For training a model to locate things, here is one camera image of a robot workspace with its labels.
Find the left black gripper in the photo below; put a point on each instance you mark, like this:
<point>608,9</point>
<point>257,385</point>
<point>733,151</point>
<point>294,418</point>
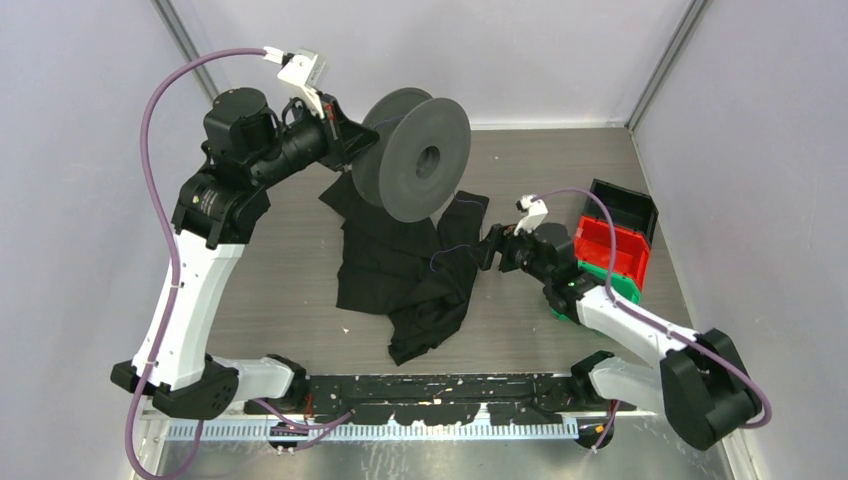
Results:
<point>350,137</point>

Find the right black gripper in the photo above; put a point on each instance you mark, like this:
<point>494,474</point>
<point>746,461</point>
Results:
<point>500,238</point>

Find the grey plastic cable spool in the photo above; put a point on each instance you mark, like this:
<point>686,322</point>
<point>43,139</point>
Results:
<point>420,156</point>

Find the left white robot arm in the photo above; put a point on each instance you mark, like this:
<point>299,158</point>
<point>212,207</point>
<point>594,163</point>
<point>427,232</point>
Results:
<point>211,225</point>

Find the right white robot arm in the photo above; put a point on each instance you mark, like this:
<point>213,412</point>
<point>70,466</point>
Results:
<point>695,381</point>

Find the black cloth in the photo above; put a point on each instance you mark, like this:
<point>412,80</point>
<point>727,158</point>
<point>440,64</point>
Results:
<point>420,275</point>

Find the red plastic bin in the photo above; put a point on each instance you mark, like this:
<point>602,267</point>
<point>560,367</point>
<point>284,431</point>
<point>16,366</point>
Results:
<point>632,250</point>

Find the green plastic bin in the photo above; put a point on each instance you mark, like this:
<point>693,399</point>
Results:
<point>622,285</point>

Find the black plastic bin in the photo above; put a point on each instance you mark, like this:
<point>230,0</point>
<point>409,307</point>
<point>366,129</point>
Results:
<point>629,209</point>

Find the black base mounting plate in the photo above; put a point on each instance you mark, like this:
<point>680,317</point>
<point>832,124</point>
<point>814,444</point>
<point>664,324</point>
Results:
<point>445,399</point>

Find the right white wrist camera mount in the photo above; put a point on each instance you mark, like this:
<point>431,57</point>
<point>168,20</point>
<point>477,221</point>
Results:
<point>533,210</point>

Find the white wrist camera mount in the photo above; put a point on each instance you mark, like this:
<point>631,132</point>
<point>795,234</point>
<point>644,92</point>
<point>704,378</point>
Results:
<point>300,70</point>
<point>533,210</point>

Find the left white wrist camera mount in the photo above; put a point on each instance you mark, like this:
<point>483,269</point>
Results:
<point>300,70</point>

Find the white slotted cable duct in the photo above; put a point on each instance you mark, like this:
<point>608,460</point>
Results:
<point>258,430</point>

